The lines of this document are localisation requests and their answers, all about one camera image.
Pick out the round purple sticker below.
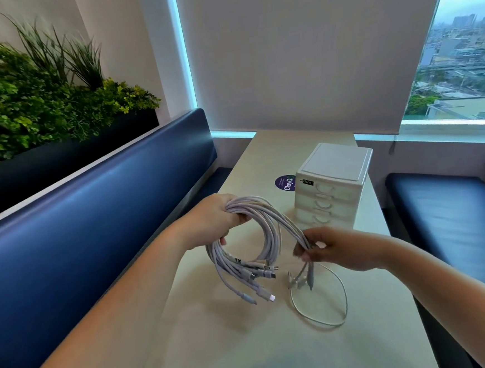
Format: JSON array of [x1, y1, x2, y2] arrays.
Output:
[[274, 174, 298, 193]]

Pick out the white roller blind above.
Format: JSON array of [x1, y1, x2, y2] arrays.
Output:
[[174, 0, 463, 152]]

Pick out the glass window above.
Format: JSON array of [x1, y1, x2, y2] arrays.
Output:
[[393, 0, 485, 128]]

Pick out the person's right forearm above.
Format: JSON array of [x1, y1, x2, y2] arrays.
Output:
[[381, 234, 485, 368]]

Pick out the person's left hand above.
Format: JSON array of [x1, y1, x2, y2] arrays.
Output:
[[170, 191, 255, 253]]

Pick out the white mini drawer cabinet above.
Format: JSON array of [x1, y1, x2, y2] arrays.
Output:
[[289, 139, 380, 235]]

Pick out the blue padded bench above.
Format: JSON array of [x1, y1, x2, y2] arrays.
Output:
[[0, 105, 249, 368], [382, 142, 485, 368]]

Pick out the green leafy plants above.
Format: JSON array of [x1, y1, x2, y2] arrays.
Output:
[[0, 0, 167, 200]]

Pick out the person's left forearm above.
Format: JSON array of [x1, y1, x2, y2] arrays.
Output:
[[2, 228, 199, 368]]

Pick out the person's right hand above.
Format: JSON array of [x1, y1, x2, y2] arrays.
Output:
[[291, 221, 397, 278]]

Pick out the single thin white cable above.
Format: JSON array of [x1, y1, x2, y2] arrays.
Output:
[[286, 259, 350, 331]]

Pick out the white table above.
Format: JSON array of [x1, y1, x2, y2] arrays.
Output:
[[113, 118, 440, 368]]

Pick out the black planter box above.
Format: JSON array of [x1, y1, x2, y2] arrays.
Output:
[[0, 107, 166, 225]]

